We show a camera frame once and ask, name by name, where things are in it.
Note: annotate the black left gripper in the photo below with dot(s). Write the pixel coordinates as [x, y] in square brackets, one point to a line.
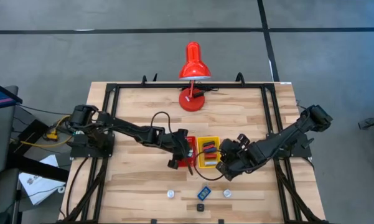
[180, 147]

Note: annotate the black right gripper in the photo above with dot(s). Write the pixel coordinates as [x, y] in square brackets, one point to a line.
[235, 155]

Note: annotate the red plastic basket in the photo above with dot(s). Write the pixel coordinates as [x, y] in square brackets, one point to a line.
[189, 163]

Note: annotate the yellow plastic basket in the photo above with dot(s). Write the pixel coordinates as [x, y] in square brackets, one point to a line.
[200, 165]

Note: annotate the purple white USB wall charger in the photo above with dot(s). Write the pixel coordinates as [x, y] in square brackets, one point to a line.
[226, 193]

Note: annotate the pink white USB wall charger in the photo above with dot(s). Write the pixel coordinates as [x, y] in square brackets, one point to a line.
[170, 194]

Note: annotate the blue small digital display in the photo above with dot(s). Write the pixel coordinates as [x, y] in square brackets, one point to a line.
[204, 193]

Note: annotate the black USB wall charger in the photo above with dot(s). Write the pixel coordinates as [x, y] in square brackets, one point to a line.
[200, 207]

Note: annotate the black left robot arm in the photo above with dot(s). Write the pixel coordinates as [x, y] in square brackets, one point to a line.
[127, 129]

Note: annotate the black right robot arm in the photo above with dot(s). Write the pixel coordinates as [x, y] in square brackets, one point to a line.
[286, 138]

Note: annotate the black table clamp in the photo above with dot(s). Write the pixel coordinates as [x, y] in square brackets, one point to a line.
[240, 78]
[144, 79]
[155, 77]

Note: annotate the red desk lamp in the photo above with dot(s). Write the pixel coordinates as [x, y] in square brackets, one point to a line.
[194, 67]

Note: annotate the black monitor stand base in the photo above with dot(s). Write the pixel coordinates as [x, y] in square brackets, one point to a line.
[37, 168]

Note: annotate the white printed box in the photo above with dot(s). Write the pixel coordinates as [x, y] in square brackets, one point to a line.
[40, 185]

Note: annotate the grey side cabinet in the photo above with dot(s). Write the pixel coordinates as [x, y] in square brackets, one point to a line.
[0, 137]

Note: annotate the blue screen monitor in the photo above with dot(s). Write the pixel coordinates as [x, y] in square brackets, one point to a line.
[0, 95]

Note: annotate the dark computer mouse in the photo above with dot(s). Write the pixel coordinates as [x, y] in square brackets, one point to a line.
[0, 217]

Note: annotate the black metal table frame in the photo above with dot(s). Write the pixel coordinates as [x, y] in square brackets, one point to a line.
[161, 85]

